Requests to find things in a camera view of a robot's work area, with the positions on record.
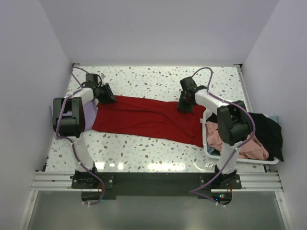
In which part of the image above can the pink t shirt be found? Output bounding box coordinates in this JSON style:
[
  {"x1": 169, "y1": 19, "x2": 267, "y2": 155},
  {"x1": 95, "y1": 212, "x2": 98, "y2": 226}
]
[{"x1": 205, "y1": 121, "x2": 269, "y2": 161}]

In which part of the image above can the white laundry basket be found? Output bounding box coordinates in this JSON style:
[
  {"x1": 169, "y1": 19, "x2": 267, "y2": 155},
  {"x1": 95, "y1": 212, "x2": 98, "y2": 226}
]
[{"x1": 200, "y1": 109, "x2": 280, "y2": 165}]

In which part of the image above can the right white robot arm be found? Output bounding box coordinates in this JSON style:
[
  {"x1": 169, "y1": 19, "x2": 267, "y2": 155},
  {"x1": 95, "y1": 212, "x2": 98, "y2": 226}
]
[{"x1": 177, "y1": 77, "x2": 255, "y2": 188}]

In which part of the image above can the light blue garment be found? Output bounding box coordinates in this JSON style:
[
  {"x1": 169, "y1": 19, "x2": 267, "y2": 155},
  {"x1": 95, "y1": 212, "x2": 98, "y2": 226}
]
[{"x1": 268, "y1": 115, "x2": 278, "y2": 123}]

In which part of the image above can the aluminium frame rail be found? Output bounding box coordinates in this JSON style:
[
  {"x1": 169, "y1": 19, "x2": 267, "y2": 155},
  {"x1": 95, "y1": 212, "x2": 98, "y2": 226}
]
[{"x1": 19, "y1": 171, "x2": 294, "y2": 230}]

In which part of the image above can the black t shirt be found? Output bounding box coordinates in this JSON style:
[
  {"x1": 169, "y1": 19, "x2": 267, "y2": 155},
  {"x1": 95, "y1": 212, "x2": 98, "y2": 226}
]
[{"x1": 206, "y1": 111, "x2": 284, "y2": 162}]

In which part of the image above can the dark blue garment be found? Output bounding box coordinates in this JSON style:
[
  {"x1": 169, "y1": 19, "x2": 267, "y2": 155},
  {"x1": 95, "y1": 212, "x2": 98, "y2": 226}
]
[{"x1": 207, "y1": 146, "x2": 220, "y2": 156}]

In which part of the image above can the folded lavender t shirt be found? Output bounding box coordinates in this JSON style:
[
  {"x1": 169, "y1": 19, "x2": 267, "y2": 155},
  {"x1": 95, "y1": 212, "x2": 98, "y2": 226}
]
[{"x1": 52, "y1": 97, "x2": 97, "y2": 137}]

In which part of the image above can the red t shirt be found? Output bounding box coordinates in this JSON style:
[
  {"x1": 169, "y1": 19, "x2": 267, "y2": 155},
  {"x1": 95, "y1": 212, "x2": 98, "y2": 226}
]
[{"x1": 92, "y1": 95, "x2": 205, "y2": 148}]

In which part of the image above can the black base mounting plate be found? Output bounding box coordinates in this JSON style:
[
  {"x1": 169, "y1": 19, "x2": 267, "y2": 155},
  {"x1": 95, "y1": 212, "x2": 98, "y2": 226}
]
[{"x1": 70, "y1": 169, "x2": 242, "y2": 205}]

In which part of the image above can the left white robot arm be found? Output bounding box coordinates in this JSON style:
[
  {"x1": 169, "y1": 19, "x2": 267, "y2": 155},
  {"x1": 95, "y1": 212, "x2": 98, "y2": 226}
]
[{"x1": 52, "y1": 73, "x2": 117, "y2": 188}]

